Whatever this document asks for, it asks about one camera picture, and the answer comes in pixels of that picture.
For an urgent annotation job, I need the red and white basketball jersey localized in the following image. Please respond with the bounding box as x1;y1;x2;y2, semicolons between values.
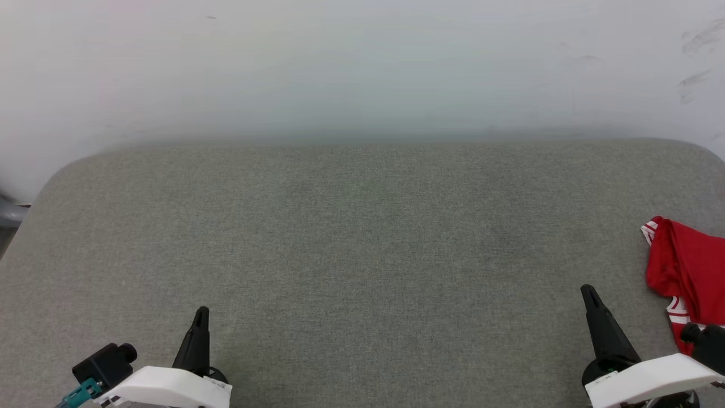
641;216;725;356

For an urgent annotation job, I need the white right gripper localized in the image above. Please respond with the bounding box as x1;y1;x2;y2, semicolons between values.
580;284;725;408

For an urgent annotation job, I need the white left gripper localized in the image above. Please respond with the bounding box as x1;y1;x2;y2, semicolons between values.
93;307;233;408

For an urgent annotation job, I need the grey metal leg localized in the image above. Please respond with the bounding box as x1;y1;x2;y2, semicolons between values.
0;194;30;228

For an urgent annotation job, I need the grey fabric sofa cushion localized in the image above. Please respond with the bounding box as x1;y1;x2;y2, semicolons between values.
0;139;725;408

